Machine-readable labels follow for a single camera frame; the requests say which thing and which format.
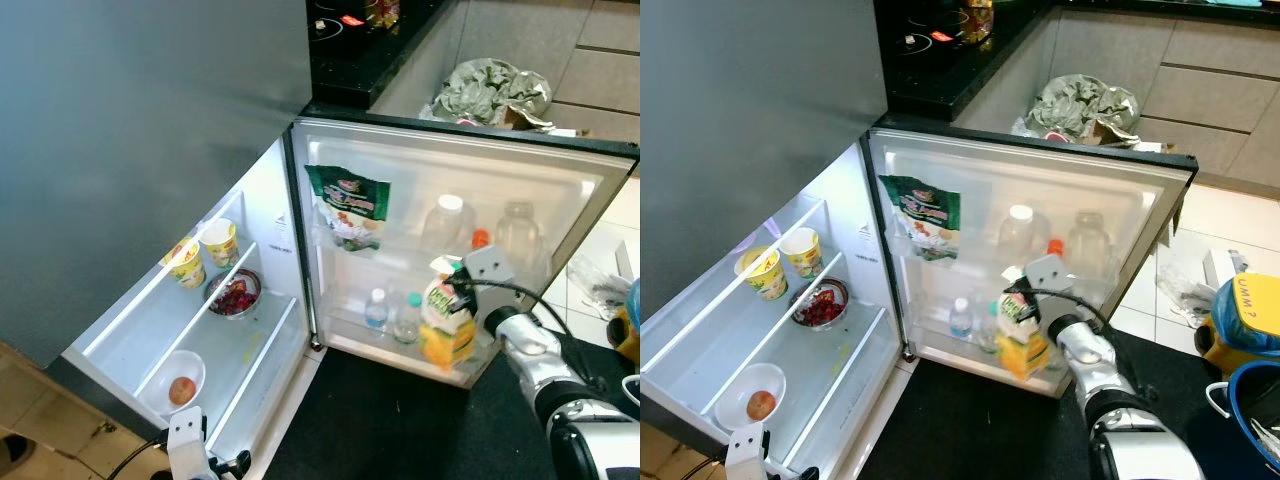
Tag green yellow juice carton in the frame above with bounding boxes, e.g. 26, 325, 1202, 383
418, 255, 478, 374
993, 270, 1054, 384

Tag fridge door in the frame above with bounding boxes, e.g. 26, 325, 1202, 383
285, 105, 641, 393
865, 118, 1199, 401

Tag fridge glass shelf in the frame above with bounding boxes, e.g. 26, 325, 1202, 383
135, 245, 306, 466
705, 255, 891, 476
640, 205, 836, 411
62, 195, 263, 401

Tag grey fridge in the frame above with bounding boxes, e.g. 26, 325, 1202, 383
0, 0, 641, 471
640, 0, 1201, 479

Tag clear jar white lid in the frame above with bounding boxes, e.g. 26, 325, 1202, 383
422, 194, 476, 256
995, 204, 1051, 266

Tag clear glass jar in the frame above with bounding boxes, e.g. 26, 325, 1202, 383
495, 202, 541, 271
1065, 212, 1113, 281

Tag small white bowl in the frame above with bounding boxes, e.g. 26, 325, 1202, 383
715, 362, 786, 431
140, 350, 207, 416

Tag clear crumpled plastic bag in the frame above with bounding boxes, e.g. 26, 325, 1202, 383
568, 240, 631, 321
1155, 250, 1216, 326

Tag green snack bag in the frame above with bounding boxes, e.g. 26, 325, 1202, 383
305, 165, 391, 253
878, 175, 961, 263

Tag dark floor mat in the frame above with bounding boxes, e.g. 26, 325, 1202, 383
265, 330, 641, 480
855, 335, 1280, 480

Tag yellow bin blue cover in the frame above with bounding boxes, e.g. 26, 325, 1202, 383
1195, 272, 1280, 376
605, 280, 641, 366

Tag steel bowl of red fruit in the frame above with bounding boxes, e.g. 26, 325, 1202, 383
790, 278, 849, 329
205, 268, 263, 319

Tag grey green rubbish bag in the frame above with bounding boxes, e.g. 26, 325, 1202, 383
432, 58, 553, 131
1025, 72, 1141, 146

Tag black kitchen counter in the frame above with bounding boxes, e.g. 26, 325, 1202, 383
875, 0, 1280, 123
305, 0, 466, 111

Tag beige kitchen cabinets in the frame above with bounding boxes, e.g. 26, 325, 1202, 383
955, 10, 1280, 186
372, 0, 641, 141

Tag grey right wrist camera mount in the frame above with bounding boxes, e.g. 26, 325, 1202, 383
1020, 254, 1078, 311
462, 245, 517, 303

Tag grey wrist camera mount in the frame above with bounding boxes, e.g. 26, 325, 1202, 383
167, 405, 207, 480
462, 245, 517, 303
1020, 254, 1078, 311
725, 420, 767, 480

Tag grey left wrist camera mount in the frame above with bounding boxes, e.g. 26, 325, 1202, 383
725, 420, 767, 480
167, 405, 207, 480

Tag blue bucket white handle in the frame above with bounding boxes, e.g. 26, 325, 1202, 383
1205, 360, 1280, 480

